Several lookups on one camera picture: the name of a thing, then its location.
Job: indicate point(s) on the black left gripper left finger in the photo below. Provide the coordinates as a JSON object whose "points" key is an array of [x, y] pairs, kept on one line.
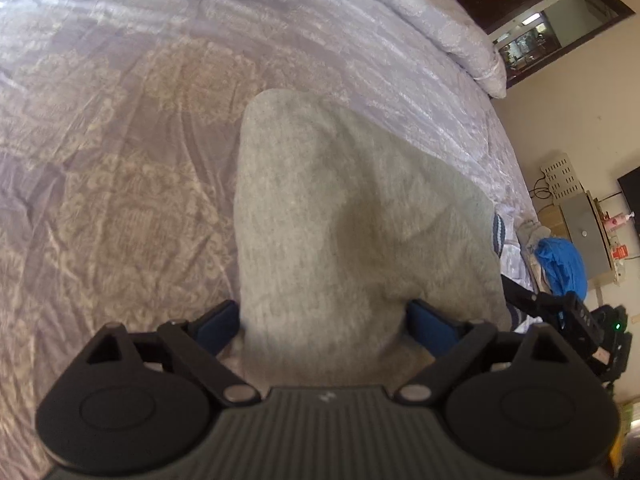
{"points": [[176, 364]]}

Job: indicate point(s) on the blue garment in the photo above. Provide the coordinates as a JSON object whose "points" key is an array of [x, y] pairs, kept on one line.
{"points": [[563, 267]]}

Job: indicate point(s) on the lavender embroidered bedspread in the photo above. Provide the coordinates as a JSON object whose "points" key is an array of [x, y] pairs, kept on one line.
{"points": [[120, 125]]}

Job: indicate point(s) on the grey cabinet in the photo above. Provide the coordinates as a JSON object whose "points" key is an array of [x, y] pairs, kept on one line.
{"points": [[586, 231]]}

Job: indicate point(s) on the light grey pants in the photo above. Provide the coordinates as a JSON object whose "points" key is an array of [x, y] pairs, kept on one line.
{"points": [[339, 224]]}

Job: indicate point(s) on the beige garment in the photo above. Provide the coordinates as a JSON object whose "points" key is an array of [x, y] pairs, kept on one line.
{"points": [[529, 234]]}

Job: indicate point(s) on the white perforated box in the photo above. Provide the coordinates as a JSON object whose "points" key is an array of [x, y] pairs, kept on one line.
{"points": [[561, 178]]}

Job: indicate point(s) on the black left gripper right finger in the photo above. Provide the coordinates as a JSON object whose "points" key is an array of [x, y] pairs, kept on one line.
{"points": [[463, 350]]}

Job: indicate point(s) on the dark wooden cabinet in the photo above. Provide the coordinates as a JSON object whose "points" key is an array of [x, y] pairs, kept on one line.
{"points": [[531, 34]]}

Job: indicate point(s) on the rolled lavender quilt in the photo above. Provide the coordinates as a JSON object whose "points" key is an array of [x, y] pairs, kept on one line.
{"points": [[450, 27]]}

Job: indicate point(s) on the black television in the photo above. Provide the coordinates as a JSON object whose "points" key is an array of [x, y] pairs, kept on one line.
{"points": [[630, 186]]}

